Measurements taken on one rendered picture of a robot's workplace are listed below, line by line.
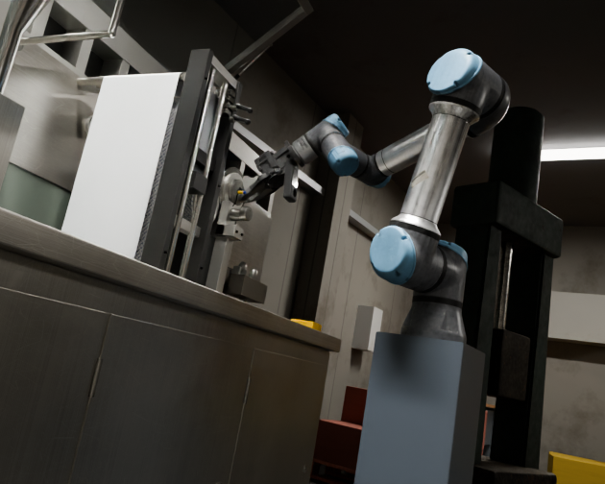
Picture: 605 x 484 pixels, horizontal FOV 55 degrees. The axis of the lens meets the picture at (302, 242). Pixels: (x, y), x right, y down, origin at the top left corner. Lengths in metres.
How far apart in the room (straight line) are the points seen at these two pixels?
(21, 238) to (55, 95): 0.93
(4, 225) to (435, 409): 0.90
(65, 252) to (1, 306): 0.10
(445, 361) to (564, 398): 6.29
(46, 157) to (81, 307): 0.80
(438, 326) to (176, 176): 0.66
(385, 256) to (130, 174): 0.64
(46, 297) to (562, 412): 7.01
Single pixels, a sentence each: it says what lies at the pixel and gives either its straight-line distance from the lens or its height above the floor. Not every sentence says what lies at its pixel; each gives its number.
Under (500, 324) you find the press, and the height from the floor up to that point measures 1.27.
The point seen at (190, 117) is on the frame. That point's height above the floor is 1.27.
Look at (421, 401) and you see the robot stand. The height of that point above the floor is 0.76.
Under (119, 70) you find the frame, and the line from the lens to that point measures 1.85.
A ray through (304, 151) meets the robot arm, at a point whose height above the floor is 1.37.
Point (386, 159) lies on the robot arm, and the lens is 1.59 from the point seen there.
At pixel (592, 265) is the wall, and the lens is 7.75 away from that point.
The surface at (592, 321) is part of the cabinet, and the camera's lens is 7.29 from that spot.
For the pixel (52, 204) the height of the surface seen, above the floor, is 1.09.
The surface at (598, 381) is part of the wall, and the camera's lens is 7.53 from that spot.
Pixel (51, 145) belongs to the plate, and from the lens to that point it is 1.63.
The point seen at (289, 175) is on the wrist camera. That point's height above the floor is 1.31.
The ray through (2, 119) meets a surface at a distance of 1.20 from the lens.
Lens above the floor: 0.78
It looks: 13 degrees up
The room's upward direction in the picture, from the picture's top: 10 degrees clockwise
